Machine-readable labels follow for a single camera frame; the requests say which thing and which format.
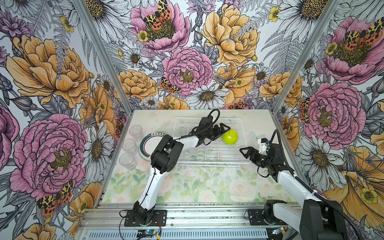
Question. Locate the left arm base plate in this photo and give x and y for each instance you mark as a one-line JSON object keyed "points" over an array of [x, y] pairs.
{"points": [[153, 218]]}

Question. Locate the white slotted cable duct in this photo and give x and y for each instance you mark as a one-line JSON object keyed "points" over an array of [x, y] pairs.
{"points": [[184, 234]]}

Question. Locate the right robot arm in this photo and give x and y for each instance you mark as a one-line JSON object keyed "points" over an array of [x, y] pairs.
{"points": [[317, 219]]}

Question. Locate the red green rimmed plate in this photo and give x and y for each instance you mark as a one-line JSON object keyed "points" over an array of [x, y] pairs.
{"points": [[148, 145]]}

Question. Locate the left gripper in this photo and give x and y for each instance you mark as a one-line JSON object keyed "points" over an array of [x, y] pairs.
{"points": [[218, 132]]}

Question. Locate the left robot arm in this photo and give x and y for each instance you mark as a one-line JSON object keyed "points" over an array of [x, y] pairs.
{"points": [[164, 159]]}

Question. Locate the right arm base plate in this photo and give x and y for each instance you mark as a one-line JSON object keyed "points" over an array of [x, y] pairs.
{"points": [[256, 217]]}

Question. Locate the white wire dish rack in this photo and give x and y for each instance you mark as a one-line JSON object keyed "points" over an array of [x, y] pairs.
{"points": [[217, 153]]}

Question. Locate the aluminium front rail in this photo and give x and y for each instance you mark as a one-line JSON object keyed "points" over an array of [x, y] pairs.
{"points": [[179, 216]]}

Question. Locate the green plastic bowl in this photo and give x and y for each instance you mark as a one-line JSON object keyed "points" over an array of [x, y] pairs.
{"points": [[230, 137]]}

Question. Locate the small green circuit board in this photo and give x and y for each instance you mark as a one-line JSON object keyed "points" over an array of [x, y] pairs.
{"points": [[146, 233]]}

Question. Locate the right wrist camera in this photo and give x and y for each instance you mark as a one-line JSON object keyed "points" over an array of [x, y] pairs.
{"points": [[263, 145]]}

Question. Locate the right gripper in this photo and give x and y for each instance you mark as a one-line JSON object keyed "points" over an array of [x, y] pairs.
{"points": [[251, 149]]}

